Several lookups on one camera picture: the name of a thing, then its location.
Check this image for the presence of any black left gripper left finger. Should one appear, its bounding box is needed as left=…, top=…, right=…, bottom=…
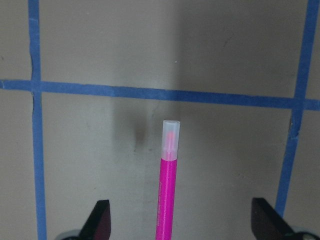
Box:
left=78, top=200, right=111, bottom=240

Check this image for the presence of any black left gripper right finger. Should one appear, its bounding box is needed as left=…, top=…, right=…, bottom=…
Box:
left=250, top=197, right=296, bottom=240

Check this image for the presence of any pink marker pen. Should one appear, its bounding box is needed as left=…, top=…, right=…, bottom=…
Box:
left=155, top=120, right=180, bottom=240

